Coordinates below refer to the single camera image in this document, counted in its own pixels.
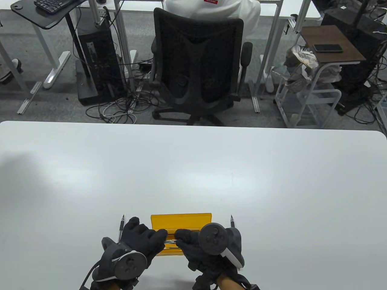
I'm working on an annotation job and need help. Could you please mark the crumpled plastic bags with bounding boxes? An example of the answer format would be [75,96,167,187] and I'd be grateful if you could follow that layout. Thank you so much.
[284,45,342,88]

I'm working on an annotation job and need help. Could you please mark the grey hand controller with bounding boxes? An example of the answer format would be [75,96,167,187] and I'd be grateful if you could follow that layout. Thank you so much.
[198,223,245,270]
[92,237,148,281]

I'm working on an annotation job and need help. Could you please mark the white metal cart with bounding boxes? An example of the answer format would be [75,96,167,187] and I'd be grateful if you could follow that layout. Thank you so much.
[274,65,342,129]

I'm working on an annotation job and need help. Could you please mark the grey right hand controller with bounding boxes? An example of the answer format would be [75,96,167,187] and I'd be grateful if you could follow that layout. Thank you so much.
[198,223,245,270]

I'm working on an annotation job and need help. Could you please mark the tangle of floor cables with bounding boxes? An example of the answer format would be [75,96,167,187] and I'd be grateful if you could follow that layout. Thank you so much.
[86,91,170,124]

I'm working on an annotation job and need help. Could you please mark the black mesh office chair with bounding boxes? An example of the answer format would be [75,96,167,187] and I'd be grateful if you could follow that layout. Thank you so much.
[150,8,253,126]

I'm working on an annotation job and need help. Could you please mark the orange plastic pen case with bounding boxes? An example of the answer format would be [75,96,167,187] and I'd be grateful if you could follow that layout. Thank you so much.
[151,213,212,256]

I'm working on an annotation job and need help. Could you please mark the person's right hand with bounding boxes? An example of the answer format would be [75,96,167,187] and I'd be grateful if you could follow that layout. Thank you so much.
[175,229,239,274]

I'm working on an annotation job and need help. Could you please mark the brown top side table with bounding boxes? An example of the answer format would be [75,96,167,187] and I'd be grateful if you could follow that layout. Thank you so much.
[295,25,367,127]

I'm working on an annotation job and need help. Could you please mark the grey left hand controller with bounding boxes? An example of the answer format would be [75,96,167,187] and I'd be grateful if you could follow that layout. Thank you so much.
[92,237,148,281]

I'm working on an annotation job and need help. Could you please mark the silver aluminium post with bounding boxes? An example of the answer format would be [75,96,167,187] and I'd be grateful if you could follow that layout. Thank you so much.
[89,0,101,26]

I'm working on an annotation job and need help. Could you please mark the black smartphone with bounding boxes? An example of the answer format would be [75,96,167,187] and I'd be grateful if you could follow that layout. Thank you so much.
[313,44,343,53]

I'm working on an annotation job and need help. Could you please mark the black computer tower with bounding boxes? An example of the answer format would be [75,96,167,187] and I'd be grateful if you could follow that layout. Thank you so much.
[77,23,127,98]

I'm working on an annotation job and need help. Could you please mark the white desk with metal legs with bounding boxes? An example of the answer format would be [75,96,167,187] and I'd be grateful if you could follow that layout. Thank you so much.
[0,8,71,114]
[113,0,323,114]

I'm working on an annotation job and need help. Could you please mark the black equipment rack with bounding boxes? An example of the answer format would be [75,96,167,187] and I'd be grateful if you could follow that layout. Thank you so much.
[320,0,387,114]

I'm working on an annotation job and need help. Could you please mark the person's right forearm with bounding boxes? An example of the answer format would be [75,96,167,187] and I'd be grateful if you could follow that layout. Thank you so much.
[216,273,247,290]

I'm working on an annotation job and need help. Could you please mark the person's left hand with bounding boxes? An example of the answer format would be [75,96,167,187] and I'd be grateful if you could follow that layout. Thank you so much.
[121,217,168,268]

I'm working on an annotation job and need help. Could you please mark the black standing desk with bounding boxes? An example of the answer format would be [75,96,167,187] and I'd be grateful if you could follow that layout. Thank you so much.
[11,0,100,105]

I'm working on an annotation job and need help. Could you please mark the black keyboard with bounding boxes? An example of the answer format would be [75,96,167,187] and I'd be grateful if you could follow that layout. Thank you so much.
[34,0,76,15]

